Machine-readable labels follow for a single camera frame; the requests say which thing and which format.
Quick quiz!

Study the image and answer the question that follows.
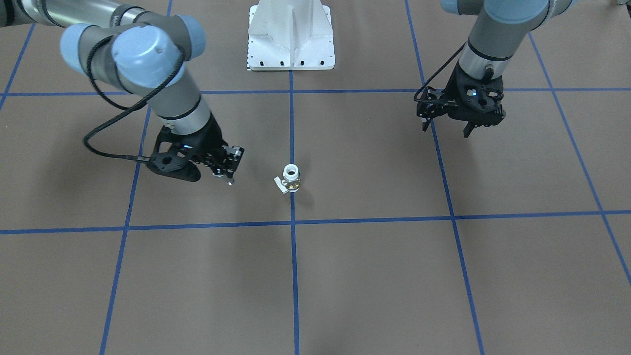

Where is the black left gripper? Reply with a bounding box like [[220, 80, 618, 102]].
[[415, 64, 506, 139]]

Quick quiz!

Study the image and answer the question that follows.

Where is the white PPR brass valve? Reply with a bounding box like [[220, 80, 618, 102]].
[[274, 164, 301, 195]]

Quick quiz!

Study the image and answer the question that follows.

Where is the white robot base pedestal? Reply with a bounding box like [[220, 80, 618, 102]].
[[246, 0, 336, 71]]

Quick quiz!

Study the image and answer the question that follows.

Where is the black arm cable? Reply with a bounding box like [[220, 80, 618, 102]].
[[414, 42, 466, 104], [82, 35, 185, 162]]

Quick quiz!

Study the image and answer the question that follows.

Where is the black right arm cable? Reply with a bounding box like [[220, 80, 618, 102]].
[[82, 35, 185, 162]]

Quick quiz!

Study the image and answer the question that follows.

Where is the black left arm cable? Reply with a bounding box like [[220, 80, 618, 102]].
[[414, 42, 466, 104]]

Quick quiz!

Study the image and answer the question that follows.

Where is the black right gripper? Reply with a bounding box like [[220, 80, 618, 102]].
[[146, 114, 245, 186]]

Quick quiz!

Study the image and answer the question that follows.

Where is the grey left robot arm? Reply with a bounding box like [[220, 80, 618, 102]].
[[413, 0, 574, 138]]

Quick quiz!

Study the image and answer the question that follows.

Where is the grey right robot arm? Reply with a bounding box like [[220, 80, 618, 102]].
[[1, 0, 244, 184]]

